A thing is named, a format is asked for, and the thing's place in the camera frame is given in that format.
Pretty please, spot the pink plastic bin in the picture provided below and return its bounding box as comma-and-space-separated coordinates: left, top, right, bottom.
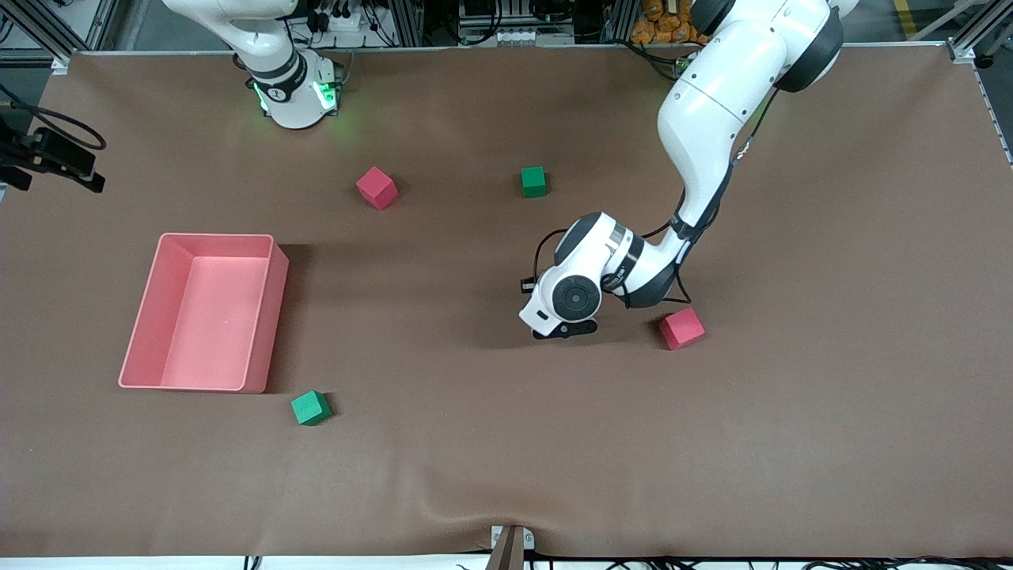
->
118, 232, 290, 394

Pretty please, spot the pink foam cube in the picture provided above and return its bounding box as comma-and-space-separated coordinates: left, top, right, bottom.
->
355, 166, 399, 211
658, 307, 706, 352

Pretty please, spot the white power strip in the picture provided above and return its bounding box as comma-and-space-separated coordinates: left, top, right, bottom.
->
311, 6, 374, 34

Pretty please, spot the white connector block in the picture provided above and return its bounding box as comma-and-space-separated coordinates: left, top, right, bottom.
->
489, 28, 576, 47

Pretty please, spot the brown table mat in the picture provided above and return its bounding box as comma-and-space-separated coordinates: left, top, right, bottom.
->
0, 44, 1013, 559

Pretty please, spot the orange toy pile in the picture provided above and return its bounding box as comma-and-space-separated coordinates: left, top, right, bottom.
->
631, 0, 705, 45

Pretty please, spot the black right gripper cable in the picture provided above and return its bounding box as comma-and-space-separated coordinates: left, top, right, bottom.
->
0, 85, 107, 151

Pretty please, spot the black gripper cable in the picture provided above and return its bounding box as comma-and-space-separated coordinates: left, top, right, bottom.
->
520, 228, 572, 295
0, 85, 107, 151

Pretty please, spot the aluminium frame strut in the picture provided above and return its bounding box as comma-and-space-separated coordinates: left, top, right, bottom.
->
946, 0, 1013, 64
0, 0, 74, 74

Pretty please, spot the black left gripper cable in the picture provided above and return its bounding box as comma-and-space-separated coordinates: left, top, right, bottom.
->
520, 228, 572, 295

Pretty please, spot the brown camera pole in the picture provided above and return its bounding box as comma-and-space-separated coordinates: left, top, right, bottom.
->
484, 526, 525, 570

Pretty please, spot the silver mounting bracket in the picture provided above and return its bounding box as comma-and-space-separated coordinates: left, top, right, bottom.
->
490, 524, 536, 553

